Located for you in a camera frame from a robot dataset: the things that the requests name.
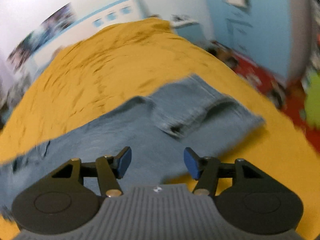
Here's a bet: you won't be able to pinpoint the blue denim pants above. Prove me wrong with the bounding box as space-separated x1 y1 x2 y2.
1 75 264 210

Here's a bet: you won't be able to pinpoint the yellow bed cover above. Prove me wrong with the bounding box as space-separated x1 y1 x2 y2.
1 18 319 239

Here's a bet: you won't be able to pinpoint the green object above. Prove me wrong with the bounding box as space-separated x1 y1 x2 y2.
302 68 320 129

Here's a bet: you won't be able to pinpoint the photo poster strip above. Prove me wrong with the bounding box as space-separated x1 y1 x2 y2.
7 3 76 72

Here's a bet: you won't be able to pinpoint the blue wardrobe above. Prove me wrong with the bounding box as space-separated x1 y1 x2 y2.
205 0 292 82

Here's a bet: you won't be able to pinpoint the white blue headboard panel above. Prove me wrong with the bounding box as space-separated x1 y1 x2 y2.
31 0 146 72

